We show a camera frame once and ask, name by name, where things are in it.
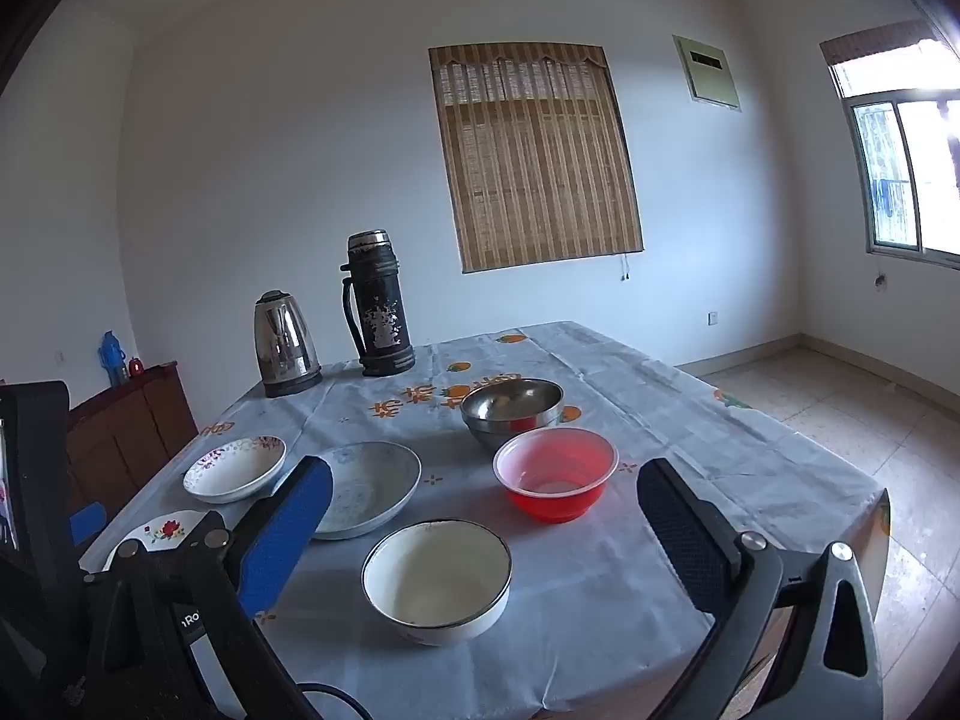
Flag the blue plastic bottle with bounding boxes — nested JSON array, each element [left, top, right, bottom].
[[100, 330, 127, 387]]

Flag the blue plastic object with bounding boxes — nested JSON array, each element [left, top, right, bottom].
[[70, 502, 107, 545]]

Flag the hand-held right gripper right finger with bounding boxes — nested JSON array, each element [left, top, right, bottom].
[[636, 456, 886, 720]]

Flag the white orange printed tablecloth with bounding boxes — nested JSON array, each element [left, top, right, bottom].
[[79, 321, 891, 720]]

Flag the stainless steel bowl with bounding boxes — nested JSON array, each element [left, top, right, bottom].
[[460, 379, 565, 452]]

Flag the white enamel bowl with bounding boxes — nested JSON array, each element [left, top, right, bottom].
[[361, 519, 513, 646]]

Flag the red flower white plate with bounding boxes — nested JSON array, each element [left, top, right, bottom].
[[105, 510, 215, 571]]

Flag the purple floral white plate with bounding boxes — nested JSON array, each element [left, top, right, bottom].
[[184, 435, 287, 504]]

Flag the red plastic bowl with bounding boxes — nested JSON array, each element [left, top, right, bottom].
[[493, 427, 618, 524]]

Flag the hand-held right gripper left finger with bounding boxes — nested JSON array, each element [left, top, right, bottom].
[[75, 456, 335, 720]]

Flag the pale green wall panel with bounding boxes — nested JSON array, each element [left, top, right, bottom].
[[673, 34, 742, 113]]

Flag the brown wooden cabinet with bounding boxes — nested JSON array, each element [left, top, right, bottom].
[[64, 361, 200, 511]]

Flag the short bamboo window blind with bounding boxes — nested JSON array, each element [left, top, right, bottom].
[[820, 19, 938, 67]]

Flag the stainless steel electric kettle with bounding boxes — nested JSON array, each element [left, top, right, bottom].
[[253, 289, 323, 398]]

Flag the worn black thermos flask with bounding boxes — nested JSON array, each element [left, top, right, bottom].
[[340, 230, 416, 377]]

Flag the large bamboo roller blind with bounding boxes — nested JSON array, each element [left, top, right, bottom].
[[428, 43, 644, 274]]

